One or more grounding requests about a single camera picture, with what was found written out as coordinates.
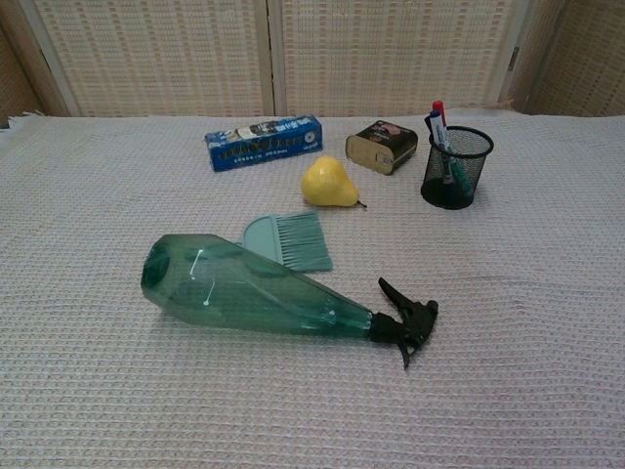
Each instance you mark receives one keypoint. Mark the blue capped marker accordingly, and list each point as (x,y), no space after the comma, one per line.
(435,119)

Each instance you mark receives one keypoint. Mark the red capped marker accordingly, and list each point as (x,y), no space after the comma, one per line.
(438,108)

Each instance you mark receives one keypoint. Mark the teal hand brush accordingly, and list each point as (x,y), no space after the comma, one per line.
(263,239)

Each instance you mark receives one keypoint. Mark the black mesh pen holder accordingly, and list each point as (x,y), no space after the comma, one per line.
(439,191)

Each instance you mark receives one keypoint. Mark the green marker black cap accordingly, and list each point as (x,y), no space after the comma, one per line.
(461,178)

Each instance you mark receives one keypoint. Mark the yellow pear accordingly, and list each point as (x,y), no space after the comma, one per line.
(324,183)

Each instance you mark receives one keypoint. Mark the blue cardboard box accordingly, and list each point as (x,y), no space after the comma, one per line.
(263,146)

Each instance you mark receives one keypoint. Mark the green spray bottle black trigger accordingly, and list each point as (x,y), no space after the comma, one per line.
(220,283)

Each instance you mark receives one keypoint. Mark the black and gold tin can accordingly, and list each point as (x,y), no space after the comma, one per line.
(376,146)

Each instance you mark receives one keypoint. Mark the light woven screen panel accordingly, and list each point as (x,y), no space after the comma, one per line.
(390,54)
(146,54)

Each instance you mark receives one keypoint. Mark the white waffle tablecloth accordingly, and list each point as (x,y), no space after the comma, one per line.
(97,391)

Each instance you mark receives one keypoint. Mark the metal screen hinge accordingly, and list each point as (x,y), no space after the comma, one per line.
(513,57)

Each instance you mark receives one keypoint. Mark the brown woven screen panel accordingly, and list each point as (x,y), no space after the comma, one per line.
(586,58)
(19,73)

